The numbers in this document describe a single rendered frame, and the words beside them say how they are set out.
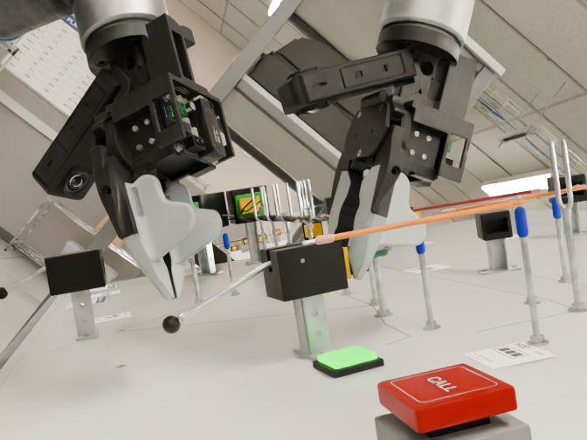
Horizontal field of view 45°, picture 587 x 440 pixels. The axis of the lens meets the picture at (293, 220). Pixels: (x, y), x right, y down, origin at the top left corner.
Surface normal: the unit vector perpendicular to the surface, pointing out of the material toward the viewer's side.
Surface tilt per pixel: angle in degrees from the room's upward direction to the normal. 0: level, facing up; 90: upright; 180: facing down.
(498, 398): 90
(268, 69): 90
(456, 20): 79
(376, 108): 111
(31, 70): 90
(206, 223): 101
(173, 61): 106
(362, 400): 47
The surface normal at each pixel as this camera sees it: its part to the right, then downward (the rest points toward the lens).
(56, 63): 0.17, -0.04
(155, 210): -0.43, -0.08
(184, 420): -0.15, -0.99
